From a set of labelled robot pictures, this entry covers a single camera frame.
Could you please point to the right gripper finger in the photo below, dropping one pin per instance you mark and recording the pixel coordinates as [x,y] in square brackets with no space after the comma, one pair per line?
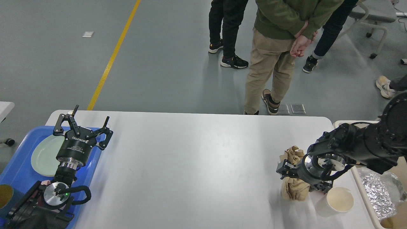
[287,169]
[323,186]

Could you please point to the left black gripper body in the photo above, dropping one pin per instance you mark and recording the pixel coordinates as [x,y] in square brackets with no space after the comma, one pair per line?
[76,148]

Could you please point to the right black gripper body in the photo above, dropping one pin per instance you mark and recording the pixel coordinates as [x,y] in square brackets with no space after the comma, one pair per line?
[315,169]

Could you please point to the brown paper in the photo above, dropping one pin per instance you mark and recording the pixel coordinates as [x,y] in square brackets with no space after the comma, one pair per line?
[294,155]
[294,189]

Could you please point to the light green plate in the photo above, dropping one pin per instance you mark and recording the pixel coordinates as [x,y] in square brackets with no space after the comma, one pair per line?
[43,159]

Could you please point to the pink mug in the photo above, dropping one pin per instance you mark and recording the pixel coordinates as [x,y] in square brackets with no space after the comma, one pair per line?
[46,182]

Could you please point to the aluminium foil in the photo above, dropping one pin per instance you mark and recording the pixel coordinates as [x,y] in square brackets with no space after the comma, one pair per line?
[385,192]

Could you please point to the blue-grey mug yellow inside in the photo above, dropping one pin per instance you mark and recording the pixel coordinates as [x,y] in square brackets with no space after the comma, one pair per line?
[9,196]

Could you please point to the brown paper bag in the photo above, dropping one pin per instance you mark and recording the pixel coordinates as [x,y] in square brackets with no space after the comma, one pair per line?
[399,221]

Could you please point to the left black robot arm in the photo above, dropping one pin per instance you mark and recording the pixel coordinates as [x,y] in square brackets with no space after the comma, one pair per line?
[57,205]

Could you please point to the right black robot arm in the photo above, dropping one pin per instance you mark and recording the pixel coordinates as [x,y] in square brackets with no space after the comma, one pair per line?
[376,147]

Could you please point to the upright white paper cup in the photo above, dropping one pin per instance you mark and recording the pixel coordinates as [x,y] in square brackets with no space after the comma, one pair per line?
[337,201]

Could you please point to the beige plastic bin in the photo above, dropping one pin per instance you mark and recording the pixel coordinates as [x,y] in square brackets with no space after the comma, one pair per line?
[400,171]

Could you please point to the seated person at right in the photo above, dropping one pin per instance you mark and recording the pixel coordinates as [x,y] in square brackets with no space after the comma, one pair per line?
[389,88]

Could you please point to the person in khaki trousers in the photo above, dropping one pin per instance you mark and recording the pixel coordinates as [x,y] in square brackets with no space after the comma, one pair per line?
[281,33]

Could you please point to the person in dark jeans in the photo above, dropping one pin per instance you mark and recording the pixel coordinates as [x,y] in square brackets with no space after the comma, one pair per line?
[332,29]

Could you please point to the right white office chair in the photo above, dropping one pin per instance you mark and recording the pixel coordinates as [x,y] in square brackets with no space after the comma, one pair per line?
[370,13]

